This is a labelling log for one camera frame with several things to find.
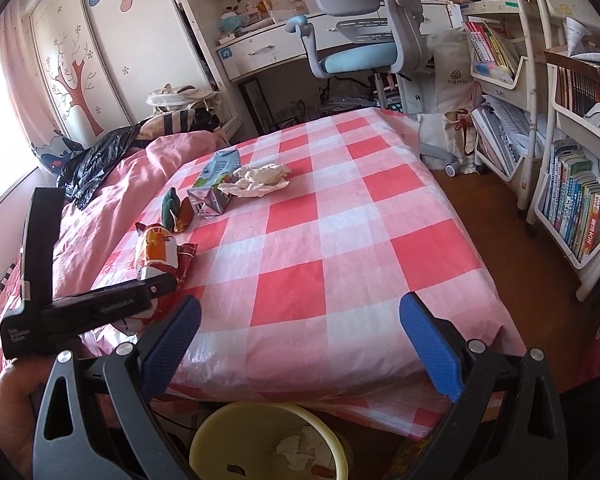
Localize cream canvas bag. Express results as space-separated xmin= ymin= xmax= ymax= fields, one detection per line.
xmin=146 ymin=85 xmax=221 ymax=111

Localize white tote bag tree print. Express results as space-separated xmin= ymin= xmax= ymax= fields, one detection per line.
xmin=430 ymin=30 xmax=475 ymax=111

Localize grey blue office chair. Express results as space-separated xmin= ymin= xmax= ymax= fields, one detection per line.
xmin=285 ymin=0 xmax=466 ymax=176

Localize dark green wrapper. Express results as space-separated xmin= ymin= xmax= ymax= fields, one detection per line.
xmin=161 ymin=187 xmax=182 ymax=224

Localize white drawer cabinet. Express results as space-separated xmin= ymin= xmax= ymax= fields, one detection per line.
xmin=397 ymin=77 xmax=438 ymax=116

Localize person's left hand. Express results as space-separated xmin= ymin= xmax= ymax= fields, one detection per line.
xmin=0 ymin=355 xmax=56 ymax=461

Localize yellow trash bin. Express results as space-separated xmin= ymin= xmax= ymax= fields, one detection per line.
xmin=189 ymin=402 xmax=353 ymax=480

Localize white desk with drawers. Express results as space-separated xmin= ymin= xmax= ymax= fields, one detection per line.
xmin=165 ymin=0 xmax=461 ymax=83

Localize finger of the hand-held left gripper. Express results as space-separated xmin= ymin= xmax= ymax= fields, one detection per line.
xmin=139 ymin=272 xmax=178 ymax=313

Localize pile of clear plastic bags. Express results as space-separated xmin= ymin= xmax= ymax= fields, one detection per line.
xmin=275 ymin=90 xmax=381 ymax=116

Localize row of red spined books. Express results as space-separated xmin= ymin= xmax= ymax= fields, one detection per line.
xmin=465 ymin=20 xmax=521 ymax=81

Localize stack of white binders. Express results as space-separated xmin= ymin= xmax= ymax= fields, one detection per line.
xmin=472 ymin=95 xmax=531 ymax=176

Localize orange snack wrapper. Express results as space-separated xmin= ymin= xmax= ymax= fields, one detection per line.
xmin=130 ymin=222 xmax=199 ymax=288

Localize window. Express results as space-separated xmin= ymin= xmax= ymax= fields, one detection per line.
xmin=0 ymin=35 xmax=36 ymax=221

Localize row of colourful books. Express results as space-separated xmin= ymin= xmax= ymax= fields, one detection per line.
xmin=540 ymin=142 xmax=600 ymax=263

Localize blue milk carton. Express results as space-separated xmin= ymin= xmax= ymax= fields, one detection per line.
xmin=187 ymin=150 xmax=241 ymax=219

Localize white bag red handles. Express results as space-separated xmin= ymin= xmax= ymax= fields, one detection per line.
xmin=417 ymin=110 xmax=481 ymax=171

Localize red white checked tablecloth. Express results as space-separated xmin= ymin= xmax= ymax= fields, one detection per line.
xmin=80 ymin=107 xmax=528 ymax=441

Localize pink duvet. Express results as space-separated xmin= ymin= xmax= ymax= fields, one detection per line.
xmin=0 ymin=130 xmax=231 ymax=411

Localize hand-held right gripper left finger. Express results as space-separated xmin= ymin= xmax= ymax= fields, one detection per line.
xmin=32 ymin=294 xmax=202 ymax=480

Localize gold brown snack wrapper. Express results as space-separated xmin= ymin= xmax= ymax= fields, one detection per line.
xmin=175 ymin=197 xmax=197 ymax=233

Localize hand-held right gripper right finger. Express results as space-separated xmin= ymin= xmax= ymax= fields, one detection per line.
xmin=400 ymin=291 xmax=568 ymax=480

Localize black picture frame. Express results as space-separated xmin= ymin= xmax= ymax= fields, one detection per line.
xmin=239 ymin=77 xmax=276 ymax=136

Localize black plastic bag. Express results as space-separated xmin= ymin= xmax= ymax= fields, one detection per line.
xmin=57 ymin=125 xmax=148 ymax=211

